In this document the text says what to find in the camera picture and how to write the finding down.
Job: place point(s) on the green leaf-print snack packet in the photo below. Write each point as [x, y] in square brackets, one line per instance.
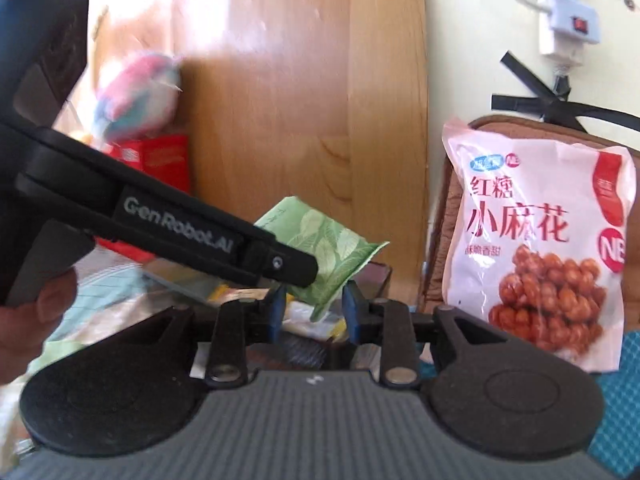
[325, 245]

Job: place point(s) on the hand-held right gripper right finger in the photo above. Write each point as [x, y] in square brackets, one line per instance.
[354, 310]

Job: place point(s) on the teal woven mat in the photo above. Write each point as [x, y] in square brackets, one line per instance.
[627, 410]

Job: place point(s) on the brown seat cushion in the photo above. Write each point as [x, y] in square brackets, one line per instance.
[440, 240]

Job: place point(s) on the person's left hand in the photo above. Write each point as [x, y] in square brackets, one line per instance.
[40, 320]

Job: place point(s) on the pastel plush toy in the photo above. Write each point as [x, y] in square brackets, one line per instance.
[137, 97]

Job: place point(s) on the pink snack bag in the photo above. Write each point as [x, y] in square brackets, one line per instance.
[540, 240]

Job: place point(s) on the wooden headboard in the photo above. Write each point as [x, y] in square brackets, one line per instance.
[300, 110]

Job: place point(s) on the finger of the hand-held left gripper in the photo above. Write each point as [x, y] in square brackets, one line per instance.
[285, 262]

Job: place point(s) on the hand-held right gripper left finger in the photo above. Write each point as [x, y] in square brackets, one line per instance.
[274, 310]

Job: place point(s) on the short black tape strip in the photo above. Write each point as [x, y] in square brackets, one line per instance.
[527, 74]

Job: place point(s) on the white power strip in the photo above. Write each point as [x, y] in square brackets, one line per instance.
[570, 15]

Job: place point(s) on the red gift box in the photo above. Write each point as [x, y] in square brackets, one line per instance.
[160, 160]

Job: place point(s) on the long black tape strip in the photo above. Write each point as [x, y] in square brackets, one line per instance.
[590, 110]

